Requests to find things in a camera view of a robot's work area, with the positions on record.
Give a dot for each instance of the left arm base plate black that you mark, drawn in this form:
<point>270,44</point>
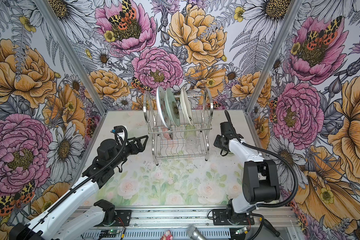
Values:
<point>117,218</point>

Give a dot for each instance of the black handled screwdriver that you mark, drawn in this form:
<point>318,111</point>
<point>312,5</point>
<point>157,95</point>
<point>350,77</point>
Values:
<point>270,227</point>

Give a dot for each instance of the clear glass plate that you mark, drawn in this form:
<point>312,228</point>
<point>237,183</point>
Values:
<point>136,130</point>

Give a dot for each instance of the silver microphone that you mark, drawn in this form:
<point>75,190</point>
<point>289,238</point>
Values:
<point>194,234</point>

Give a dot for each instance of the green circuit board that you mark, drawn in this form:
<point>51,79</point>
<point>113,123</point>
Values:
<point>108,233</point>

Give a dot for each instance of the pink black patterned bowl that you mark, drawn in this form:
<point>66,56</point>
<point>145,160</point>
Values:
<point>167,134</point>

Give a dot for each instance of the watermelon pattern plate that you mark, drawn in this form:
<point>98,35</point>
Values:
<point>161,106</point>

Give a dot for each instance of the small red pink figure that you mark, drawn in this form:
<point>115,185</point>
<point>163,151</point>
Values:
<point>167,236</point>

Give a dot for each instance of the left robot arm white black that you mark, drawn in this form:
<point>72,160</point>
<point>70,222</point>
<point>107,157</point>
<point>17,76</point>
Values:
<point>53,223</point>

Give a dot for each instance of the green tinted glass cup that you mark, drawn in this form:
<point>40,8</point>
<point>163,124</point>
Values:
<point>190,132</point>

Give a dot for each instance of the chrome two-tier dish rack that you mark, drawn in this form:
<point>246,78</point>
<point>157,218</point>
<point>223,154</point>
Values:
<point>202,109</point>

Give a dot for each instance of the aluminium frame rail front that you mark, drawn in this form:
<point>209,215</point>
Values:
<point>148,217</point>

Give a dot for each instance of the clear glass cup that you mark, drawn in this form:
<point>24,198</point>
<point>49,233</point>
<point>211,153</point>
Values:
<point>192,143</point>

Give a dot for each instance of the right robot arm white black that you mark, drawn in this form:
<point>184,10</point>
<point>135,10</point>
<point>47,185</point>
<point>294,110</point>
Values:
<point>260,183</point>

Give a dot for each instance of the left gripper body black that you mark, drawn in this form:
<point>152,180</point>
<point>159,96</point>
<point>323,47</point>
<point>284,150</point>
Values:
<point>126,153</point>

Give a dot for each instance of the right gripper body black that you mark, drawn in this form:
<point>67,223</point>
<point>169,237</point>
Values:
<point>218,142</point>

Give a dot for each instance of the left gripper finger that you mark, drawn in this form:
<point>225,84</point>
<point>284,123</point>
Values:
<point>141,140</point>
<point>139,148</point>

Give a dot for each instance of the mint green plate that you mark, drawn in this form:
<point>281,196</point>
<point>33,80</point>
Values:
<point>172,108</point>

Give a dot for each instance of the cream white plate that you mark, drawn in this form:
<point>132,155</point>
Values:
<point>186,107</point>

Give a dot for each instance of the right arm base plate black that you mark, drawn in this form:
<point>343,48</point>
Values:
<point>222,217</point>

